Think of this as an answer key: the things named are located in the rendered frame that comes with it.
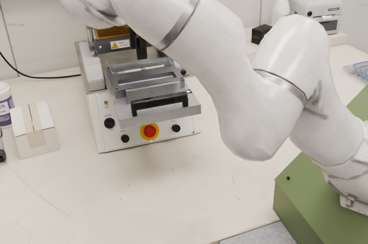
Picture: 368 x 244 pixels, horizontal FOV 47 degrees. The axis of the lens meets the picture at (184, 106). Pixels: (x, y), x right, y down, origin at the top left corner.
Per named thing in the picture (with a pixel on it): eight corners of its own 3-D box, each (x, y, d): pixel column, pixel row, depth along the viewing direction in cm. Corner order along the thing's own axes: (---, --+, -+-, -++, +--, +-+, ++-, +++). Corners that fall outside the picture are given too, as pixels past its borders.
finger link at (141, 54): (144, 35, 119) (145, 35, 119) (147, 57, 123) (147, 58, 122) (134, 36, 118) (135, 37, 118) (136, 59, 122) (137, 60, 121)
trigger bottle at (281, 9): (269, 36, 201) (272, -17, 188) (272, 30, 207) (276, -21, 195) (287, 38, 198) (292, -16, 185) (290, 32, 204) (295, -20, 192)
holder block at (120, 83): (107, 74, 129) (106, 67, 128) (169, 64, 134) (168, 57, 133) (115, 98, 116) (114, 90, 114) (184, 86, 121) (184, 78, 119)
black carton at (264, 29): (251, 42, 195) (251, 28, 191) (263, 37, 199) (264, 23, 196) (260, 46, 191) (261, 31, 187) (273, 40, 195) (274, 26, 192)
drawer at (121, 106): (104, 83, 133) (101, 61, 129) (171, 72, 138) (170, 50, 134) (120, 132, 108) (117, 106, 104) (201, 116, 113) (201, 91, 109)
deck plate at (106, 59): (74, 43, 167) (73, 41, 166) (159, 31, 175) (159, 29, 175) (86, 94, 128) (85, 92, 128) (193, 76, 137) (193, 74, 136)
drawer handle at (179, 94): (131, 113, 109) (130, 99, 107) (186, 103, 112) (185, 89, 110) (132, 117, 107) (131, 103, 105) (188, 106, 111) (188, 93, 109)
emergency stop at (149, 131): (144, 138, 134) (142, 126, 134) (156, 135, 135) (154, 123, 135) (144, 138, 133) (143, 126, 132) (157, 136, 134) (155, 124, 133)
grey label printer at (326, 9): (279, 23, 216) (281, -10, 207) (314, 19, 220) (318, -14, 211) (303, 40, 195) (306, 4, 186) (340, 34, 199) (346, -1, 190)
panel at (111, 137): (104, 152, 131) (93, 93, 129) (195, 133, 138) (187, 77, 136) (105, 153, 129) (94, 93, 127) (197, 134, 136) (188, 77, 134)
